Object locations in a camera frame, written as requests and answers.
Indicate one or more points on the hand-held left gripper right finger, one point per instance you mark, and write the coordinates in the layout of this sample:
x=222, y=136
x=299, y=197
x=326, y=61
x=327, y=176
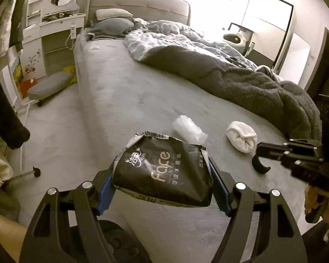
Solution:
x=222, y=194

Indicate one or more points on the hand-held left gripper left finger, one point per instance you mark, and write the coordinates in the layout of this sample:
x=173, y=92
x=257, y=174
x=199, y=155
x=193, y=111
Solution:
x=104, y=197

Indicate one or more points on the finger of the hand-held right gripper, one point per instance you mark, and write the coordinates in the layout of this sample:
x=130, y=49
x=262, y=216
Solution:
x=298, y=163
x=274, y=150

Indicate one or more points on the white cloth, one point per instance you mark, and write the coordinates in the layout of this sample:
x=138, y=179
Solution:
x=241, y=137

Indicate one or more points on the black trash bin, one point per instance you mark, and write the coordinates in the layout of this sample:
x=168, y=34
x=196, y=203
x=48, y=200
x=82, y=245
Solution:
x=126, y=238

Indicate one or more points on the black tissue packet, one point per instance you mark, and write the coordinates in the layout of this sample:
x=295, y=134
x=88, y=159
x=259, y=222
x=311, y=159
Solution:
x=159, y=180

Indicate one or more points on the person's right hand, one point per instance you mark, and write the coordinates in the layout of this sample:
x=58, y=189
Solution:
x=310, y=200

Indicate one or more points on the clear plastic wrapper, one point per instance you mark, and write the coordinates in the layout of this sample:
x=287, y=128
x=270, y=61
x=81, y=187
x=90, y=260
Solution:
x=189, y=130

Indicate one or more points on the white clothes rack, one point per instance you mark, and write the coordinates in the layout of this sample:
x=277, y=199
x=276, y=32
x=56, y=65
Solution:
x=24, y=174

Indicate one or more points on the grey patterned duvet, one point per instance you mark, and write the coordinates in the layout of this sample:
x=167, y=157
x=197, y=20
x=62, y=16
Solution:
x=222, y=71

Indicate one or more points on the dark door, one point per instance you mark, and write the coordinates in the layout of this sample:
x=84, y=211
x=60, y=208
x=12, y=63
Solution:
x=326, y=65

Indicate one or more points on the grey bed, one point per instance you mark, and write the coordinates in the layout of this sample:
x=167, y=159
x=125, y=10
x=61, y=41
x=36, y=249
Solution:
x=142, y=93

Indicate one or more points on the black chair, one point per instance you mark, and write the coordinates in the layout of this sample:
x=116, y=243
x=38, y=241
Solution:
x=249, y=37

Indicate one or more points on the white rounded object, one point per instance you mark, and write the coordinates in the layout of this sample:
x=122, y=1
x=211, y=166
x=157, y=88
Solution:
x=234, y=39

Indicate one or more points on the black hanging garment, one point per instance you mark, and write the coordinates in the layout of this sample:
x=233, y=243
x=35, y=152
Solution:
x=5, y=120

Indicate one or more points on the grey cushioned stool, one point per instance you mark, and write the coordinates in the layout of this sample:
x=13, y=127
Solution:
x=49, y=85

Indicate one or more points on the yellow object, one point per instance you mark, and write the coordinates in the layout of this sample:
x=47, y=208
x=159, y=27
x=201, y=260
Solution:
x=70, y=72

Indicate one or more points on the sliding door wardrobe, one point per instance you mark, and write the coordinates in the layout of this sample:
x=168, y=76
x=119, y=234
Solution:
x=263, y=19

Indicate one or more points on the colourful picture board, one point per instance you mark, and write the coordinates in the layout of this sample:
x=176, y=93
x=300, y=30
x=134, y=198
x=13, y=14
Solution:
x=17, y=74

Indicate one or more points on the white power adapter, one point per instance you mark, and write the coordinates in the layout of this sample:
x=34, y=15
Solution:
x=73, y=31

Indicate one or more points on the grey pillow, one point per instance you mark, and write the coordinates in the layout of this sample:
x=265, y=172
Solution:
x=112, y=26

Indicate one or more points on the white desk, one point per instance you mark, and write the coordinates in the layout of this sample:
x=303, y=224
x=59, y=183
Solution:
x=57, y=33

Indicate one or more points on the white pillow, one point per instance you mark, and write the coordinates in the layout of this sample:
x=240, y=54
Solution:
x=113, y=13

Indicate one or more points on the grey hanging garment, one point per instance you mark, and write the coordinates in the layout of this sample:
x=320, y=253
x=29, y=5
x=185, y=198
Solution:
x=20, y=19

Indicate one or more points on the white hanging garment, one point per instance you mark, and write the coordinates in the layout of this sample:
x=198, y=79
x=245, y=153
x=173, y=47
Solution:
x=4, y=19

